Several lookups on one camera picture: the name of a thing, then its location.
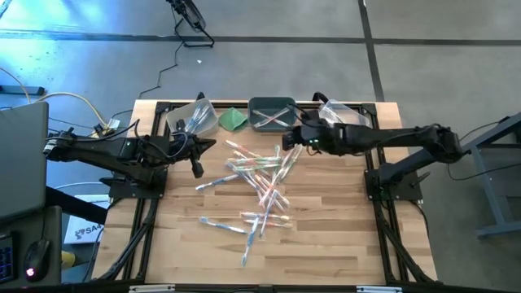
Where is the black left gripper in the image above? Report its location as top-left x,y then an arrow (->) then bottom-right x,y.
160,135 -> 217,160

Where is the clear plastic bin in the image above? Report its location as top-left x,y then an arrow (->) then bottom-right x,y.
317,98 -> 371,128

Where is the white plastic bin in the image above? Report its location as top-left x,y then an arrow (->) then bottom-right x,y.
165,98 -> 220,138

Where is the green cloth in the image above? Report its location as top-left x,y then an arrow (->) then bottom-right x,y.
218,107 -> 249,133

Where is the dark grey-green plastic bin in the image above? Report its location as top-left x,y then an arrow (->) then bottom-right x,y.
247,96 -> 298,133

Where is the black floor fan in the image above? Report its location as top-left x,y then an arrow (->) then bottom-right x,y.
164,0 -> 216,49

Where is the white printed cardboard box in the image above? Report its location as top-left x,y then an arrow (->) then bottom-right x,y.
63,194 -> 112,246

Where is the silver aluminium extrusion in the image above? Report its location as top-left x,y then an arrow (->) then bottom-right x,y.
128,284 -> 177,293
356,285 -> 404,293

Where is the dark grey desk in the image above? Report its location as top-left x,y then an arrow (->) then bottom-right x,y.
0,204 -> 63,288

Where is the yellow object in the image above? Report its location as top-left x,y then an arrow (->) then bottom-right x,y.
60,250 -> 77,270

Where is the grey laptop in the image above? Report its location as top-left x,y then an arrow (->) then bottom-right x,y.
0,100 -> 50,223

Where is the black floor bar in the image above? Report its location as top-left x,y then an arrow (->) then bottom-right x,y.
0,85 -> 46,97

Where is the black computer mouse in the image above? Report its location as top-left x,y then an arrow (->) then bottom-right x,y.
23,238 -> 51,284

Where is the black keyboard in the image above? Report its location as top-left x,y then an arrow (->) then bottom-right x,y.
0,230 -> 18,285

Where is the black fan cable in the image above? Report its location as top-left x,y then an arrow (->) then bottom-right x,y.
109,40 -> 183,123

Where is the black diagonal frame strut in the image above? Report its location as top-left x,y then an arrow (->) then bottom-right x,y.
44,186 -> 110,225

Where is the thick cream cable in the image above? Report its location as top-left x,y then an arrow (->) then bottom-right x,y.
34,90 -> 111,131

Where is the blue-grey desk frame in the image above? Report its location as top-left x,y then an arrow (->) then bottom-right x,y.
451,112 -> 521,241

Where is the thin yellow cable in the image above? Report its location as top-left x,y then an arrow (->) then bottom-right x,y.
0,67 -> 32,103

